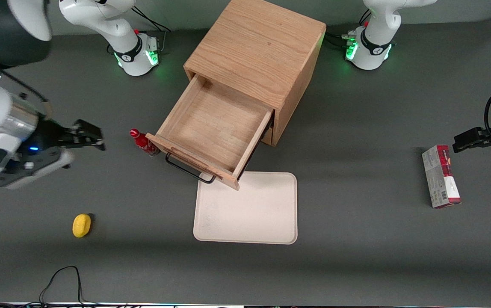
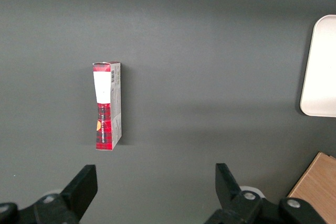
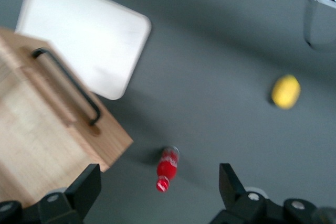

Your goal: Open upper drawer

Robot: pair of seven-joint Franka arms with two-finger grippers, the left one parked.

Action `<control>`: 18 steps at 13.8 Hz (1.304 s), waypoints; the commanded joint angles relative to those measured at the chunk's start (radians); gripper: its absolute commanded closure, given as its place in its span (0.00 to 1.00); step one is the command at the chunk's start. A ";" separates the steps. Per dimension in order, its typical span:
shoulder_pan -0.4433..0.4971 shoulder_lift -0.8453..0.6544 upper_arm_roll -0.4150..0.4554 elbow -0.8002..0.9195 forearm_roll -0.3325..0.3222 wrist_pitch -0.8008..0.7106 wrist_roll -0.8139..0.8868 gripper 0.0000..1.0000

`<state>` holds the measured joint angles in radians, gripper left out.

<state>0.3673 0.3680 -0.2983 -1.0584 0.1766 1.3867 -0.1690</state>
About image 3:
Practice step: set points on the wooden drawer cabinet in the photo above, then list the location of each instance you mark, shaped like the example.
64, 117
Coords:
13, 190

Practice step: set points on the beige plastic tray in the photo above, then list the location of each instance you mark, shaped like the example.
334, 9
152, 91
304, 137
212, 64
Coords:
86, 32

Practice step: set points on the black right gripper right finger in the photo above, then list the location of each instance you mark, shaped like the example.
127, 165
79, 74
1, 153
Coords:
252, 208

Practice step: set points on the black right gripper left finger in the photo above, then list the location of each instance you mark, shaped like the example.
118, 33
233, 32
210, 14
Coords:
65, 208

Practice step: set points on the red soda bottle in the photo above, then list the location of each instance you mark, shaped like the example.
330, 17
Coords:
168, 167

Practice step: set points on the yellow lemon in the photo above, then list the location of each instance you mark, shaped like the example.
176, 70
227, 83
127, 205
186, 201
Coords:
286, 91

